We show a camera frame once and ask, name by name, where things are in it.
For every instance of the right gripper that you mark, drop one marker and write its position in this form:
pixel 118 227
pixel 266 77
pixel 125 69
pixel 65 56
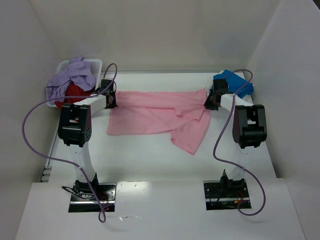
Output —
pixel 211 100

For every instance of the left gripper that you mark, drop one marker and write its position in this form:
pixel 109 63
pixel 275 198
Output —
pixel 111 99

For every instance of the pink t shirt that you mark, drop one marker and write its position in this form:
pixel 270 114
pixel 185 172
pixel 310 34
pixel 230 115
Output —
pixel 180 113

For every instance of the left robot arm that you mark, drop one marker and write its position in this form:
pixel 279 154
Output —
pixel 75 129

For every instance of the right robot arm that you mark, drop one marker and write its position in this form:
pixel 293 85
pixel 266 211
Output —
pixel 249 127

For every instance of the white folded t shirt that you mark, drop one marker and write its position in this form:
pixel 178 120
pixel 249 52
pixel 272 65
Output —
pixel 209 84

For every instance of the white laundry basket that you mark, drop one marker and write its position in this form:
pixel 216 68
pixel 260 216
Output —
pixel 95 67

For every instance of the blue folded t shirt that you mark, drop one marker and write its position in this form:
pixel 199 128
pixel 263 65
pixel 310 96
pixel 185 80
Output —
pixel 235 82

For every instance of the purple t shirt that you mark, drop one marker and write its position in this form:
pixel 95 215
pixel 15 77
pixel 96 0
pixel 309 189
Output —
pixel 72 77

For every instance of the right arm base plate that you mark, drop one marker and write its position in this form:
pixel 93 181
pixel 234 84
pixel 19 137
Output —
pixel 228 198

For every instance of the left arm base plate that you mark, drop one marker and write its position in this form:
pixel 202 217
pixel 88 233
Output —
pixel 83 201

